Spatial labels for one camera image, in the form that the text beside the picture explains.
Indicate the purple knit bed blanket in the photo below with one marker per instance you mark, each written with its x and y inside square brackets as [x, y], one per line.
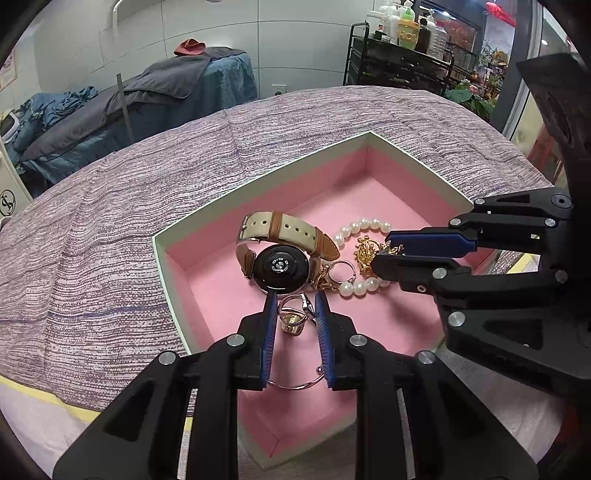
[82, 309]

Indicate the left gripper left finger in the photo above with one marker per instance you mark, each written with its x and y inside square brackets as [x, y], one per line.
[252, 369]

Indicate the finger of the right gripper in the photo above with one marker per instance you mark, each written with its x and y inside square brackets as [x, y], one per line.
[432, 244]
[412, 273]

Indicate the gold leaf earring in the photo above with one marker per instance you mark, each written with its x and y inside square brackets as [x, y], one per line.
[295, 311]

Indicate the gold chain jewelry pile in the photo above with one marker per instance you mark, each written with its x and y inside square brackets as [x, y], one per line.
[367, 249]

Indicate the red cloth on bed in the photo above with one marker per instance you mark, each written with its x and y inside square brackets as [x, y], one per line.
[189, 47]

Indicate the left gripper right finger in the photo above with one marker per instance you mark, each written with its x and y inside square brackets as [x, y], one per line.
[339, 343]

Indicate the beige leather strap watch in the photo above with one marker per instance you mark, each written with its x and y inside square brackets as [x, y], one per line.
[282, 253]

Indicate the clear plastic bottle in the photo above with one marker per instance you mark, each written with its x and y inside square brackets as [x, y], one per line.
[438, 39]

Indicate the mint box pink lining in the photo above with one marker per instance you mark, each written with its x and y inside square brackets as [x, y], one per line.
[353, 183]

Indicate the small gold charm cluster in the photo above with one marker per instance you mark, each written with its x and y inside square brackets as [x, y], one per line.
[321, 277]

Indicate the yellow green bottle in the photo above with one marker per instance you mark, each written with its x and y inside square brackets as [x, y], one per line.
[408, 29]

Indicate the black shelf cart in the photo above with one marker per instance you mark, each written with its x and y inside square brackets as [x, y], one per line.
[379, 63]

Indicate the white beauty machine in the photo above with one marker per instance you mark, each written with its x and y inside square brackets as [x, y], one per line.
[14, 194]

